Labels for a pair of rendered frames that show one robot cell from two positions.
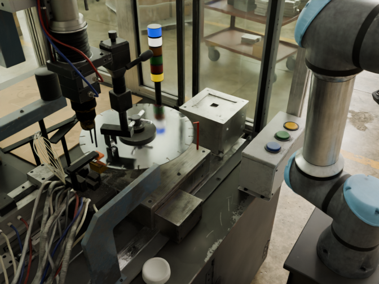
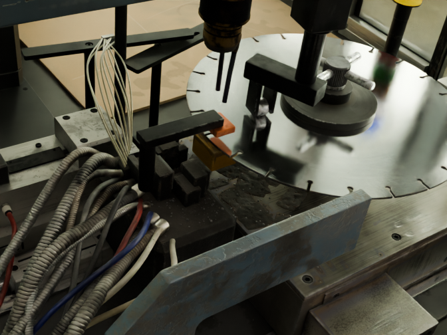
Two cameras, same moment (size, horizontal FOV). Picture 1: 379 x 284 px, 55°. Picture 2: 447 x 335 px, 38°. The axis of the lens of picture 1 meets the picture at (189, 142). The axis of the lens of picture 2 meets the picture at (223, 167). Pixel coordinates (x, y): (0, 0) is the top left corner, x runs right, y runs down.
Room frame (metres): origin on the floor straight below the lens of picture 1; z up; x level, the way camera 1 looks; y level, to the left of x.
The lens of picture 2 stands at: (0.21, 0.07, 1.36)
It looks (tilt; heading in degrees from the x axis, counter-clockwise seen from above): 39 degrees down; 17
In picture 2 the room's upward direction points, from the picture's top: 8 degrees clockwise
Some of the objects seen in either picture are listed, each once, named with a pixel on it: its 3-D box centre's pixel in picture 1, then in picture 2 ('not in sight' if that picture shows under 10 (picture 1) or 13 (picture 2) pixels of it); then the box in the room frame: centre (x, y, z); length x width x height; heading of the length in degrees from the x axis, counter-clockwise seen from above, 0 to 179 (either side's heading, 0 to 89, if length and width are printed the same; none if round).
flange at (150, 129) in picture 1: (136, 128); (330, 93); (0.87, 0.15, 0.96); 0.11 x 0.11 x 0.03
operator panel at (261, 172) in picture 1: (274, 154); not in sight; (0.93, -0.28, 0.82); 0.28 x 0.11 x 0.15; 145
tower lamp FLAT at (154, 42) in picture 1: (155, 40); not in sight; (1.17, 0.11, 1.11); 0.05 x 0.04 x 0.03; 55
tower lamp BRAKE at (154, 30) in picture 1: (154, 30); not in sight; (1.17, 0.11, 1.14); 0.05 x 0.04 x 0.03; 55
